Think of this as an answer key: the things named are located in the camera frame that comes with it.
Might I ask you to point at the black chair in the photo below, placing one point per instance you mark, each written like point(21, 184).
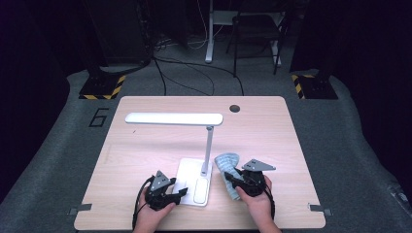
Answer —
point(256, 24)

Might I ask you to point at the person's left hand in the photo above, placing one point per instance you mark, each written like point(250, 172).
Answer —
point(149, 221)

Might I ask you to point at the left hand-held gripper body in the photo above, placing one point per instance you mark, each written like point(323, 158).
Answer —
point(158, 197)

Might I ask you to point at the grey metal table bracket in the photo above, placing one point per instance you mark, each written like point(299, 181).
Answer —
point(81, 207)
point(319, 208)

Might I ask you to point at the dark equipment cabinet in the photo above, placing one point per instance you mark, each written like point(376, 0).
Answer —
point(120, 29)

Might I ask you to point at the black stand base yellow stripes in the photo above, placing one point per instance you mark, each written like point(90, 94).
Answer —
point(100, 87)
point(319, 87)

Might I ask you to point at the light blue cloth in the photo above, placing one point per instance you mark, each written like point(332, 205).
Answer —
point(226, 161)

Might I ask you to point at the person's right hand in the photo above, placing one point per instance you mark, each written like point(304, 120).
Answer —
point(260, 208)

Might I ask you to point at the white desk lamp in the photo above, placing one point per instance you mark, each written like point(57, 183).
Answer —
point(175, 119)

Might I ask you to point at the white table frame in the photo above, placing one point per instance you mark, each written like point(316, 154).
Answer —
point(209, 39)

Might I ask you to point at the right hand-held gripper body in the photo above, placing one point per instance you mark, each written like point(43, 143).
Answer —
point(254, 183)

